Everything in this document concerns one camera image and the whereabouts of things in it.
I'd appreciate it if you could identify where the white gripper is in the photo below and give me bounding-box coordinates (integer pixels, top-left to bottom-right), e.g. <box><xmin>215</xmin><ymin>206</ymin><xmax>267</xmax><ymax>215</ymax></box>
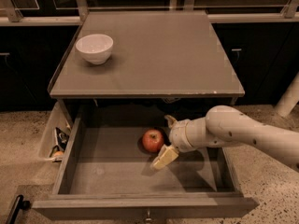
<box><xmin>150</xmin><ymin>115</ymin><xmax>191</xmax><ymax>171</ymax></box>

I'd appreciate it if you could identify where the red apple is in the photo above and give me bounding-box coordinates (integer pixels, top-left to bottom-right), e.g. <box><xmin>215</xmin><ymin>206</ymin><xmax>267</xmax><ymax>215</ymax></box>
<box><xmin>142</xmin><ymin>129</ymin><xmax>164</xmax><ymax>153</ymax></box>

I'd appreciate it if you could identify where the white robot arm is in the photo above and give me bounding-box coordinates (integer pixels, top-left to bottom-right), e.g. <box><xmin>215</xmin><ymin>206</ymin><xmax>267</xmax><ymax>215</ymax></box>
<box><xmin>151</xmin><ymin>105</ymin><xmax>299</xmax><ymax>171</ymax></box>

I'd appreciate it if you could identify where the open grey top drawer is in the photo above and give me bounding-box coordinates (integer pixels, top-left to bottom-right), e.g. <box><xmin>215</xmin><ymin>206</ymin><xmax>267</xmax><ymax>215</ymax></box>
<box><xmin>33</xmin><ymin>118</ymin><xmax>258</xmax><ymax>220</ymax></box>

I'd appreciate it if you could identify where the metal drawer knob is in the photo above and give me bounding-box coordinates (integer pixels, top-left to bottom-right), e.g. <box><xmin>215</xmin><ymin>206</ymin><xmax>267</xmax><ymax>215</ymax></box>
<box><xmin>144</xmin><ymin>210</ymin><xmax>153</xmax><ymax>224</ymax></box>

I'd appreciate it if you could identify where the snack bag in bin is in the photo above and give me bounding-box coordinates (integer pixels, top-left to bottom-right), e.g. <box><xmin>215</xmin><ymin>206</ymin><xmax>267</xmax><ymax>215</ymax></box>
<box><xmin>54</xmin><ymin>127</ymin><xmax>69</xmax><ymax>151</ymax></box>

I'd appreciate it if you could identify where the small orange fruit in bin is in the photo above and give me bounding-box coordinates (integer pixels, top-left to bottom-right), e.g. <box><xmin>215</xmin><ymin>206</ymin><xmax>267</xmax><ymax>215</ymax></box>
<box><xmin>52</xmin><ymin>151</ymin><xmax>64</xmax><ymax>158</ymax></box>

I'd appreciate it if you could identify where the white ceramic bowl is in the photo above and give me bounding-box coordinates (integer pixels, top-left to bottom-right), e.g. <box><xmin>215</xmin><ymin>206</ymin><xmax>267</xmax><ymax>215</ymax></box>
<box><xmin>76</xmin><ymin>34</ymin><xmax>114</xmax><ymax>64</ymax></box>

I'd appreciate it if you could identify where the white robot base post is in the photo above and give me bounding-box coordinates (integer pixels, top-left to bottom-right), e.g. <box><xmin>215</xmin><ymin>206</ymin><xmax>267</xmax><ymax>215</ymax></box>
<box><xmin>275</xmin><ymin>72</ymin><xmax>299</xmax><ymax>117</ymax></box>

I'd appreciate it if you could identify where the black handle object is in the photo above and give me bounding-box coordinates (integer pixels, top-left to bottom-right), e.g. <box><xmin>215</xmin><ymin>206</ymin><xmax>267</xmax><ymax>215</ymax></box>
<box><xmin>5</xmin><ymin>195</ymin><xmax>31</xmax><ymax>224</ymax></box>

